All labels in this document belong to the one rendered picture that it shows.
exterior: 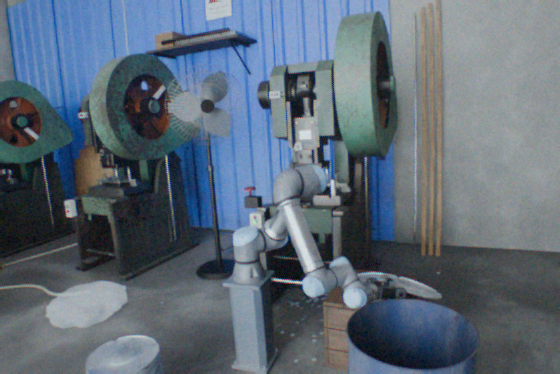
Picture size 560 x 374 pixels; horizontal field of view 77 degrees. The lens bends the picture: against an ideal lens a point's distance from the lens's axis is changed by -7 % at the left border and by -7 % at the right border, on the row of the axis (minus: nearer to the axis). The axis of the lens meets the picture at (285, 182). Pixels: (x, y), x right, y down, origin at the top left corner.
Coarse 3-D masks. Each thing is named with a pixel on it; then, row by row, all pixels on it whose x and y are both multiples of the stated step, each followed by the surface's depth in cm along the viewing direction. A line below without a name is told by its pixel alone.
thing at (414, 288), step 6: (384, 276) 175; (390, 276) 179; (396, 282) 168; (402, 282) 169; (408, 282) 173; (414, 282) 179; (408, 288) 162; (414, 288) 163; (420, 288) 166; (426, 288) 173; (414, 294) 153; (420, 294) 158; (426, 294) 160; (432, 294) 163; (438, 294) 166
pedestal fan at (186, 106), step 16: (208, 80) 264; (224, 80) 270; (192, 96) 269; (208, 96) 268; (224, 96) 276; (176, 112) 264; (192, 112) 266; (208, 112) 264; (224, 112) 271; (208, 128) 278; (224, 128) 277; (208, 144) 278; (208, 160) 286; (208, 176) 288; (208, 272) 289; (224, 272) 288
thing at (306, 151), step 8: (296, 120) 230; (304, 120) 228; (312, 120) 226; (296, 128) 231; (304, 128) 229; (312, 128) 227; (296, 136) 232; (304, 136) 230; (312, 136) 228; (296, 144) 232; (304, 144) 231; (312, 144) 229; (296, 152) 234; (304, 152) 228; (312, 152) 227; (320, 152) 233; (296, 160) 235; (304, 160) 229; (312, 160) 228; (320, 160) 233
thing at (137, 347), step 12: (132, 336) 162; (144, 336) 161; (108, 348) 153; (120, 348) 152; (132, 348) 152; (144, 348) 153; (156, 348) 152; (96, 360) 145; (108, 360) 144; (120, 360) 144; (132, 360) 144; (144, 360) 144; (96, 372) 137; (108, 372) 137; (120, 372) 137
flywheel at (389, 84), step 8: (384, 56) 234; (384, 64) 236; (384, 72) 209; (384, 80) 206; (392, 80) 207; (384, 88) 207; (392, 88) 208; (384, 96) 211; (384, 104) 242; (384, 112) 241; (384, 120) 238; (384, 128) 234
